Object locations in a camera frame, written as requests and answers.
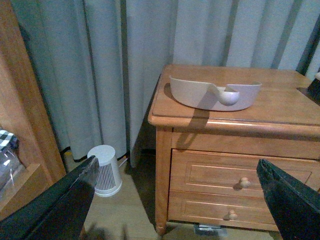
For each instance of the white cylindrical air purifier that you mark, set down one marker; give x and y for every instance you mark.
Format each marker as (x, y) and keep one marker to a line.
(109, 181)

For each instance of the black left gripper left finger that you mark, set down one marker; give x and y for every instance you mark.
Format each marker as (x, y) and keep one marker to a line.
(59, 212)

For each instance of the wooden nightstand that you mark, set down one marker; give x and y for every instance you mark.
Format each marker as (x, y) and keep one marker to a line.
(282, 122)

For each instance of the white handled black brush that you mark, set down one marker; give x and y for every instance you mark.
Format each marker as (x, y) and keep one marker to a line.
(314, 89)

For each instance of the beige plastic dustpan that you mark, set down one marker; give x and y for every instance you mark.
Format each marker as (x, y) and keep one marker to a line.
(208, 96)

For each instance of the wooden bed frame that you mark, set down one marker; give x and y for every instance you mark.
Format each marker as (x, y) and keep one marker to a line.
(23, 113)

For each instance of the lower nightstand drawer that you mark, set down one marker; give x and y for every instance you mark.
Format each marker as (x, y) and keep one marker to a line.
(195, 207)

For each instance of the grey curtain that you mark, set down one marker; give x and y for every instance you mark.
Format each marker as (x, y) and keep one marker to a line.
(97, 62)

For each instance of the nightstand drawer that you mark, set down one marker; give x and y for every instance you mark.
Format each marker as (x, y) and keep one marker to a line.
(232, 174)
(195, 207)

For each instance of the upper nightstand drawer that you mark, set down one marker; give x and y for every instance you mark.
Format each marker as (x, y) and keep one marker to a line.
(232, 174)

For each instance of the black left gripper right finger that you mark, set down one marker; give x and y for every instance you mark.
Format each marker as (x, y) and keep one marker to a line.
(294, 206)

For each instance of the checkered bed sheet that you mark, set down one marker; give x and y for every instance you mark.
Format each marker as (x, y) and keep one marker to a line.
(8, 140)

